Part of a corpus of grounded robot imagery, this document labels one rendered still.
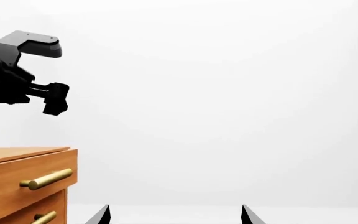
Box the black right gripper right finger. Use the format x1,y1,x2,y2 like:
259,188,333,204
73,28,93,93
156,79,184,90
241,204,267,224

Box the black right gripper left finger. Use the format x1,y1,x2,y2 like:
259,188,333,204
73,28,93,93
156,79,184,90
85,204,111,224

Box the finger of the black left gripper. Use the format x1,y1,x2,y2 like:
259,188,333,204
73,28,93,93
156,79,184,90
28,82,70,103
42,99,69,116

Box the wooden cabinet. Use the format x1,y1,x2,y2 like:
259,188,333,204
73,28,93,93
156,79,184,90
0,146,78,224

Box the short brass drawer handle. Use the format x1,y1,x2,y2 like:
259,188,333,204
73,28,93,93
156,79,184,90
29,210,57,224

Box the long brass drawer handle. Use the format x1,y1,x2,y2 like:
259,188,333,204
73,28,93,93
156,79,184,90
19,168,74,191

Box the wooden drawer with short handle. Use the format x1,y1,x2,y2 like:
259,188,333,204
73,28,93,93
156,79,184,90
0,189,68,224

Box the wooden drawer with long handle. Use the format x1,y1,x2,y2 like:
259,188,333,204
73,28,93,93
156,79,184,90
0,149,78,212

